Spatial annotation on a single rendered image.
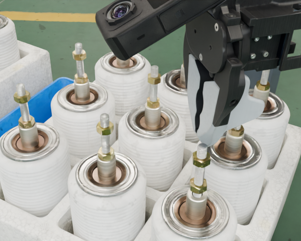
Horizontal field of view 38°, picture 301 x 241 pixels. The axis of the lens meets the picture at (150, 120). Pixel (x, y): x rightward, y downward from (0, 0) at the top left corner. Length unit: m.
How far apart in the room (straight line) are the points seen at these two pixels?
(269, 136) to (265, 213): 0.12
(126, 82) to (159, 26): 0.39
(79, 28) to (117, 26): 1.11
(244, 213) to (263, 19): 0.33
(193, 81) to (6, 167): 0.27
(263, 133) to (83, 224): 0.28
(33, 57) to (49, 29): 0.53
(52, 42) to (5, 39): 0.49
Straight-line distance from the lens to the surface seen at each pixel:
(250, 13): 0.35
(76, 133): 0.64
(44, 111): 0.94
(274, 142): 0.67
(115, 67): 0.73
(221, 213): 0.50
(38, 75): 0.93
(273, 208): 0.62
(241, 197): 0.57
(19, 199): 0.60
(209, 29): 0.36
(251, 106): 0.41
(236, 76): 0.35
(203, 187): 0.46
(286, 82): 1.23
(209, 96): 0.38
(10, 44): 0.89
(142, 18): 0.32
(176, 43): 1.35
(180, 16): 0.33
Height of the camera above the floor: 0.63
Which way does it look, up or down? 38 degrees down
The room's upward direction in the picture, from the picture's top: 2 degrees clockwise
